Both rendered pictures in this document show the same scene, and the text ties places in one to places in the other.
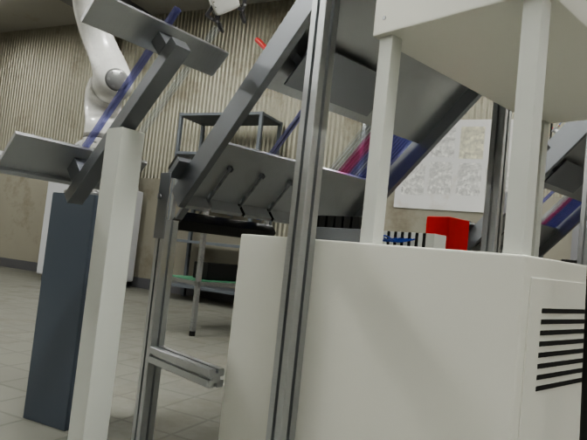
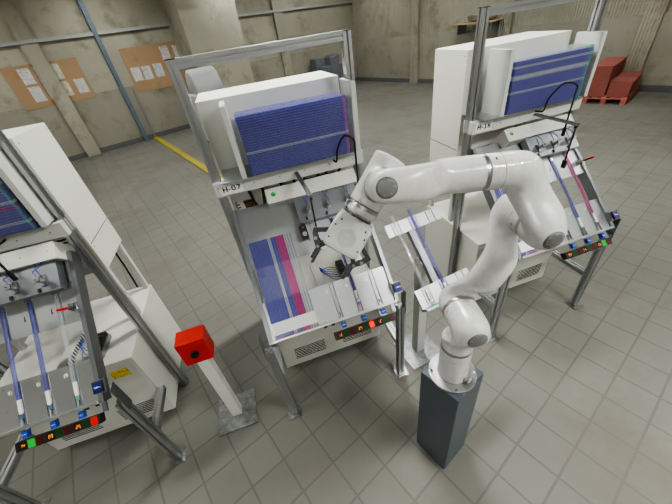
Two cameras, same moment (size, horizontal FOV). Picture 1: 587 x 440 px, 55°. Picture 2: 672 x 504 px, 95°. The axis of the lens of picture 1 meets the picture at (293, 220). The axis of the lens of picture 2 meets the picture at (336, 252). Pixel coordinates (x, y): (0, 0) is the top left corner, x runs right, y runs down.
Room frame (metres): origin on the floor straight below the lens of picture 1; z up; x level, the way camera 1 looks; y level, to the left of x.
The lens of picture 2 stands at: (2.60, 0.65, 1.93)
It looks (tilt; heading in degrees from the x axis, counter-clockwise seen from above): 36 degrees down; 210
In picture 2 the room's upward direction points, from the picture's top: 9 degrees counter-clockwise
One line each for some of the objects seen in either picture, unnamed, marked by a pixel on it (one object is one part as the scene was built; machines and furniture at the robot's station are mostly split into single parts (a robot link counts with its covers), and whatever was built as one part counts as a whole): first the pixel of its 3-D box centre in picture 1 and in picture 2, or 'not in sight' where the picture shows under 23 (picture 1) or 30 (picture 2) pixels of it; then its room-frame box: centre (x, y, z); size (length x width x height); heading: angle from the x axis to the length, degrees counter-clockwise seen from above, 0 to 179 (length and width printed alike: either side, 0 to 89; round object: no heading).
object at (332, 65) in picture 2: not in sight; (329, 74); (-8.40, -4.87, 0.52); 1.05 x 0.70 x 1.04; 154
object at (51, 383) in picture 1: (81, 306); (445, 412); (1.80, 0.64, 0.35); 0.18 x 0.18 x 0.70; 64
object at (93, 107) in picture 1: (105, 106); (464, 331); (1.83, 0.66, 1.00); 0.19 x 0.12 x 0.24; 30
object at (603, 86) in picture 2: not in sight; (615, 80); (-5.92, 2.61, 0.32); 1.10 x 0.78 x 0.65; 154
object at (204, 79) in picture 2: not in sight; (212, 106); (-3.04, -5.24, 0.77); 0.78 x 0.67 x 1.53; 65
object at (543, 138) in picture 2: not in sight; (509, 218); (0.39, 0.84, 0.65); 1.01 x 0.73 x 1.29; 43
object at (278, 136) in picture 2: not in sight; (295, 133); (1.30, -0.23, 1.52); 0.51 x 0.13 x 0.27; 133
